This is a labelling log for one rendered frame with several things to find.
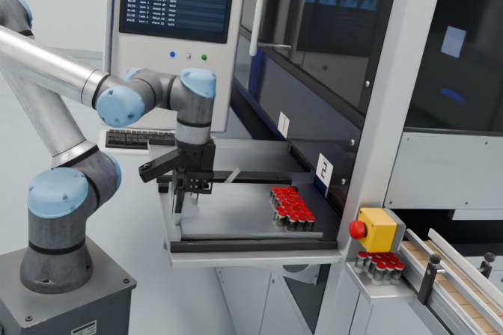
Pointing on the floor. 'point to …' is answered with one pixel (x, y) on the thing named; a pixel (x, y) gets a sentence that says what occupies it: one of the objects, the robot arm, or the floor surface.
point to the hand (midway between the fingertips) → (174, 220)
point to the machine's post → (382, 125)
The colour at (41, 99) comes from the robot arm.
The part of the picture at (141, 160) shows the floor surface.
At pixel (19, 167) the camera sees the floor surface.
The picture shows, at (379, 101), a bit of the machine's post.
